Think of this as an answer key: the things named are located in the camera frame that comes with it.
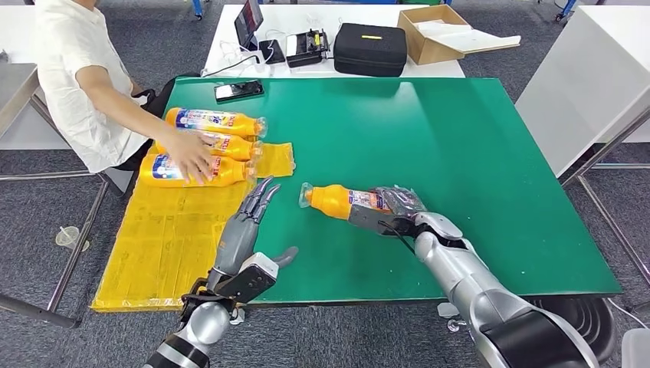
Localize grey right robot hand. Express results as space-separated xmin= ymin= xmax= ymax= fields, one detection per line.
xmin=373 ymin=185 xmax=428 ymax=220

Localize person's right hand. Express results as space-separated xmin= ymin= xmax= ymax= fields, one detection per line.
xmin=159 ymin=129 xmax=218 ymax=185

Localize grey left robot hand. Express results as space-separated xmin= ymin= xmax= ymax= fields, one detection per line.
xmin=207 ymin=176 xmax=300 ymax=290

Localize orange detergent bottle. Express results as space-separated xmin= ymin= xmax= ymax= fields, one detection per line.
xmin=298 ymin=182 xmax=395 ymax=222
xmin=138 ymin=153 xmax=258 ymax=189
xmin=165 ymin=107 xmax=268 ymax=139
xmin=154 ymin=129 xmax=264 ymax=162

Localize black smartphone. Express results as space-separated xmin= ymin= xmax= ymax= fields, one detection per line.
xmin=214 ymin=79 xmax=265 ymax=104

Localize yellow taped board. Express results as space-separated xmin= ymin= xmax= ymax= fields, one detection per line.
xmin=91 ymin=142 xmax=297 ymax=312

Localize white power strip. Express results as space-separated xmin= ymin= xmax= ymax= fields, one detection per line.
xmin=219 ymin=51 xmax=274 ymax=78

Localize small dark phone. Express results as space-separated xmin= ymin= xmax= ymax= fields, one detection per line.
xmin=258 ymin=38 xmax=287 ymax=65

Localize tablet on stand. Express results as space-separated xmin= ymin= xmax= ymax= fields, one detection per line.
xmin=234 ymin=0 xmax=265 ymax=52

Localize clear plastic cup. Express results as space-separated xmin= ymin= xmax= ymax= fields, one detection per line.
xmin=55 ymin=225 xmax=91 ymax=253

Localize person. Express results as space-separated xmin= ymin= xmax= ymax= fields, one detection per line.
xmin=32 ymin=0 xmax=218 ymax=185

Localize cardboard box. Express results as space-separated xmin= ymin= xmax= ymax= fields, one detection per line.
xmin=396 ymin=5 xmax=472 ymax=66

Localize black zippered case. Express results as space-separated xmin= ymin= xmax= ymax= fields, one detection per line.
xmin=333 ymin=22 xmax=409 ymax=78

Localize black label printer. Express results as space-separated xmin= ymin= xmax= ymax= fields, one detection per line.
xmin=285 ymin=28 xmax=331 ymax=68

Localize white foam sheet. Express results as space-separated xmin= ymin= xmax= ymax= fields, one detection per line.
xmin=415 ymin=20 xmax=521 ymax=55

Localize black round stool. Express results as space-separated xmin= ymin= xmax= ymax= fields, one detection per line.
xmin=446 ymin=297 xmax=617 ymax=364

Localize white table with metal legs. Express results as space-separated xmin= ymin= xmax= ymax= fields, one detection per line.
xmin=514 ymin=5 xmax=650 ymax=288

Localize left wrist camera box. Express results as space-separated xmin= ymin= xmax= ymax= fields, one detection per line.
xmin=215 ymin=252 xmax=281 ymax=306

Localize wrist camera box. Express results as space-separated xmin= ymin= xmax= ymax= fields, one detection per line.
xmin=347 ymin=204 xmax=419 ymax=240
xmin=215 ymin=252 xmax=281 ymax=306

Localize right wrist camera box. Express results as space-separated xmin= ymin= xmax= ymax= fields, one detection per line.
xmin=347 ymin=204 xmax=419 ymax=240

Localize black cable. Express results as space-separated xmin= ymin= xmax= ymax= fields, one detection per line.
xmin=201 ymin=53 xmax=261 ymax=77

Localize steel frame table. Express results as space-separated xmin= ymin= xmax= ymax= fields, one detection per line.
xmin=0 ymin=63 xmax=128 ymax=329

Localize white floor cable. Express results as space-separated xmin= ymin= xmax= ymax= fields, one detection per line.
xmin=606 ymin=299 xmax=650 ymax=331

